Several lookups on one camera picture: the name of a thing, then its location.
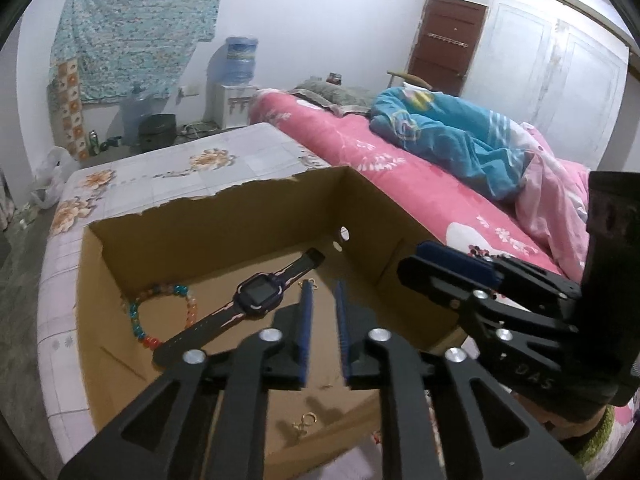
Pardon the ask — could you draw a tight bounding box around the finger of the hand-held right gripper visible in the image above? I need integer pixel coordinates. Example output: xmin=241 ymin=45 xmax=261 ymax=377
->
xmin=396 ymin=255 xmax=483 ymax=321
xmin=414 ymin=240 xmax=583 ymax=291

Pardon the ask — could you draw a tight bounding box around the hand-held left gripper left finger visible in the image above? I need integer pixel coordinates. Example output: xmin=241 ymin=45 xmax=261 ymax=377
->
xmin=57 ymin=287 xmax=316 ymax=480

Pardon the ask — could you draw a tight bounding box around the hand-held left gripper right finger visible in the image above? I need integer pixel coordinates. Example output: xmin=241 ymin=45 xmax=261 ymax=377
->
xmin=335 ymin=280 xmax=586 ymax=480

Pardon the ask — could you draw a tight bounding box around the pink strap smartwatch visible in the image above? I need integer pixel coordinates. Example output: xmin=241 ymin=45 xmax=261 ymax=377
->
xmin=152 ymin=247 xmax=326 ymax=368

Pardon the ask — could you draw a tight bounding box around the gold hoop earring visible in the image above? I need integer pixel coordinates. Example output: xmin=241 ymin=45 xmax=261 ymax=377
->
xmin=291 ymin=411 xmax=319 ymax=436

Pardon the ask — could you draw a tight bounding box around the brown cardboard box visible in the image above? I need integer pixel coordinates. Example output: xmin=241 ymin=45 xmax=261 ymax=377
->
xmin=75 ymin=165 xmax=468 ymax=480

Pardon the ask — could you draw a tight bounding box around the multicolour bead bracelet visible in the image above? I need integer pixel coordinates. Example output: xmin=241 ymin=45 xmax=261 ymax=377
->
xmin=121 ymin=282 xmax=199 ymax=350

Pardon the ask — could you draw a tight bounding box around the pink blanket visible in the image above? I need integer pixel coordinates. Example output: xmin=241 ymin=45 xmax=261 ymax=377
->
xmin=515 ymin=122 xmax=593 ymax=278

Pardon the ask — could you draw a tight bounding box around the blue blanket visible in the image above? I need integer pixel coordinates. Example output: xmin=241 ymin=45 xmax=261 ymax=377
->
xmin=369 ymin=86 xmax=537 ymax=204

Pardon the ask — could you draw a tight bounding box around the green shaggy rug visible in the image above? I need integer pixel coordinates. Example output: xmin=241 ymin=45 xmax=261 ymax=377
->
xmin=575 ymin=405 xmax=617 ymax=463

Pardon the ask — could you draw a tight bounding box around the wooden chair back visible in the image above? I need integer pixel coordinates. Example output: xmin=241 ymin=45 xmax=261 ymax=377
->
xmin=387 ymin=71 xmax=432 ymax=90

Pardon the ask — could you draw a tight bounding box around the grey pillow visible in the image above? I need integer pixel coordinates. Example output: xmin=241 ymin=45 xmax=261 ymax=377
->
xmin=292 ymin=76 xmax=376 ymax=117

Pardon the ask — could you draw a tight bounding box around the white wardrobe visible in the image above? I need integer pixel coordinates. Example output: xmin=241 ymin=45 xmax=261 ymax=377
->
xmin=460 ymin=0 xmax=631 ymax=171

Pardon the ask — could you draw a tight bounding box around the brown wooden door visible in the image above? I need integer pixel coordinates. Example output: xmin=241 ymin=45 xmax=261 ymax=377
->
xmin=407 ymin=0 xmax=488 ymax=97

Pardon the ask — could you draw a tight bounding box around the white water dispenser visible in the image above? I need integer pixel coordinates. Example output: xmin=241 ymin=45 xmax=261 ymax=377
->
xmin=214 ymin=82 xmax=259 ymax=129

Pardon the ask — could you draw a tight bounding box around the dark cooking pot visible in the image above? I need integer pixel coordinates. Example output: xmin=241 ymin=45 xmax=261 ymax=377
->
xmin=137 ymin=114 xmax=178 ymax=152

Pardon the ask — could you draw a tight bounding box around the white plastic bag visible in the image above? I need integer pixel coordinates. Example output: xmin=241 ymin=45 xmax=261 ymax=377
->
xmin=31 ymin=146 xmax=76 ymax=209

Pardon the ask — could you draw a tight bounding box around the orange checkered cloth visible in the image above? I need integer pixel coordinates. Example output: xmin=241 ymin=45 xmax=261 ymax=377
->
xmin=47 ymin=57 xmax=83 ymax=161

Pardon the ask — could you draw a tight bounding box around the teal patterned wall cloth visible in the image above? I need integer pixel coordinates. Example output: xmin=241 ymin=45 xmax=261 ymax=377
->
xmin=50 ymin=0 xmax=226 ymax=103

